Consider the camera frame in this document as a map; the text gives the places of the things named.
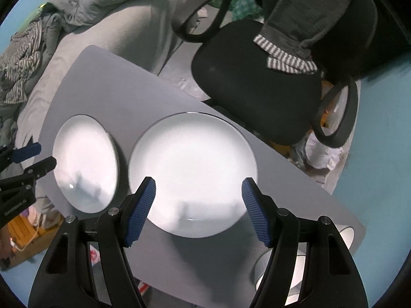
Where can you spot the striped cloth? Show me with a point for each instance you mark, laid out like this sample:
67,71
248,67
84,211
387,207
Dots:
19,61

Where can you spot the black office chair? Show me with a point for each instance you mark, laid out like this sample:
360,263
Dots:
257,80

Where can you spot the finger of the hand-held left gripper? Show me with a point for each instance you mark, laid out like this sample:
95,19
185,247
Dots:
41,166
29,152

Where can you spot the small white plate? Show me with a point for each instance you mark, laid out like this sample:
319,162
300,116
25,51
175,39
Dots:
85,154

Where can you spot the grey covered sofa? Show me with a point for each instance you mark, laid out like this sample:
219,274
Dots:
128,29

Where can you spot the white plastic bag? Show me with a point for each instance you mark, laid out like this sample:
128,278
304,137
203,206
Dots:
321,154

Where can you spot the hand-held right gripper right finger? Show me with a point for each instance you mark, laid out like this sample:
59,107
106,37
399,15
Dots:
257,211

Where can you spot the cardboard box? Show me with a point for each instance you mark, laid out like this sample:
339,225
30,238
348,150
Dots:
22,231

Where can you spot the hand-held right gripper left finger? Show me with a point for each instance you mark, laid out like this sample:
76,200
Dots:
141,208

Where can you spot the grey garment with striped cuffs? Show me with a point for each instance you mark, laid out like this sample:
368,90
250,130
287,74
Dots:
295,12

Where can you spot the white bowl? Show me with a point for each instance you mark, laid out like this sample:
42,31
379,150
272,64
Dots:
261,269
348,235

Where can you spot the grey quilted jacket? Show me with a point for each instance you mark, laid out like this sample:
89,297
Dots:
96,0

